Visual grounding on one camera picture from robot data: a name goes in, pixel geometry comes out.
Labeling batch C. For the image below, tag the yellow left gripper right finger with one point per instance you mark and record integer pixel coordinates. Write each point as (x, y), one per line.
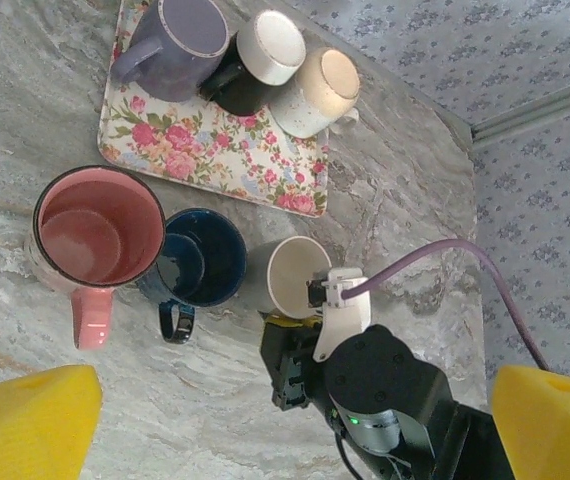
(555, 435)

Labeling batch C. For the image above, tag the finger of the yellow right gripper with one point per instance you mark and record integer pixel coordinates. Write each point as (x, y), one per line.
(290, 323)

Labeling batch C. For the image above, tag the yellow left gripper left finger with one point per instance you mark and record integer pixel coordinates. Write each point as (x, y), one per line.
(25, 430)

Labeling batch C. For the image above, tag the black mug with white base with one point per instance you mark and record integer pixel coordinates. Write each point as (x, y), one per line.
(265, 45)

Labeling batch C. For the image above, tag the purple mug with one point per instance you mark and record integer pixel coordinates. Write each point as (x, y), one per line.
(185, 45)

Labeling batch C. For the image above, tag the dark blue mug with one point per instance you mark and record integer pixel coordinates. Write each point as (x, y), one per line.
(215, 280)

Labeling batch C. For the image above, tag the cream speckled mug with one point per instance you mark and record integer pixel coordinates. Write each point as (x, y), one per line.
(325, 90)

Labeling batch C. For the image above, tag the aluminium corner post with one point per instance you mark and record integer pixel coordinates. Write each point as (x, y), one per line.
(540, 107)

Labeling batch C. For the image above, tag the small grey mug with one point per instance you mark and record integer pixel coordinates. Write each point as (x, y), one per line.
(290, 275)

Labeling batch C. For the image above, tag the pink mug with ghost print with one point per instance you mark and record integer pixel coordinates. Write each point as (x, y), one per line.
(65, 280)

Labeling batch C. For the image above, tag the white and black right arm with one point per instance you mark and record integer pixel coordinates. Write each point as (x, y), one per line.
(465, 450)

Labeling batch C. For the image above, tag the floral print tray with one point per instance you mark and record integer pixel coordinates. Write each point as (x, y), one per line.
(190, 150)

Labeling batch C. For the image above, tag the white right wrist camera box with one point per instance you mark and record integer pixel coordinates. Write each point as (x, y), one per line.
(347, 305)

